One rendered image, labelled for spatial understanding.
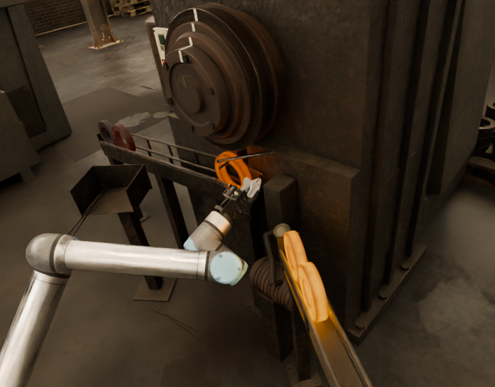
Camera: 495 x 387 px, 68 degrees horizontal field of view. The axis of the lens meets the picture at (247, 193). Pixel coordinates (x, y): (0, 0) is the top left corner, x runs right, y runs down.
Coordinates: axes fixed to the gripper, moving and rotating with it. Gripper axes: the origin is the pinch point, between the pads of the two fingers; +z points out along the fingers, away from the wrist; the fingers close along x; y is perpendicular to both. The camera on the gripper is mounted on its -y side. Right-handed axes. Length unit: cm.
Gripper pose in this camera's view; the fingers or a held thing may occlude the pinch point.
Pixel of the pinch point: (259, 182)
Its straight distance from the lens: 138.1
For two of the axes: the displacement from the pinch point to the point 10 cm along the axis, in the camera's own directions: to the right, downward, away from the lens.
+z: 6.1, -7.2, 3.3
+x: -7.2, -3.3, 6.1
